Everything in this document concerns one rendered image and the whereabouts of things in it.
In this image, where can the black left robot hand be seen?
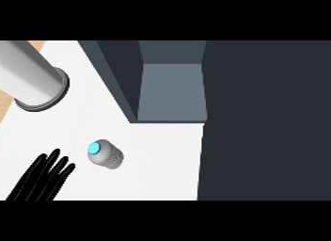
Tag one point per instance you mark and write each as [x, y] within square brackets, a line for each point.
[39, 180]

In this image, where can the dark grey open cabinet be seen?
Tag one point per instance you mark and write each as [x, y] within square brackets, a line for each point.
[159, 91]

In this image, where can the dark grey cabinet door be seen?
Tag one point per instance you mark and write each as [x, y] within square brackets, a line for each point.
[271, 120]

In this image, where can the clear bottle with cyan cap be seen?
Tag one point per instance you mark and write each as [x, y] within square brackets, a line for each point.
[106, 154]

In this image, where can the grey metal cylinder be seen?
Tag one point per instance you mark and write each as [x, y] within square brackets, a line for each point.
[23, 73]

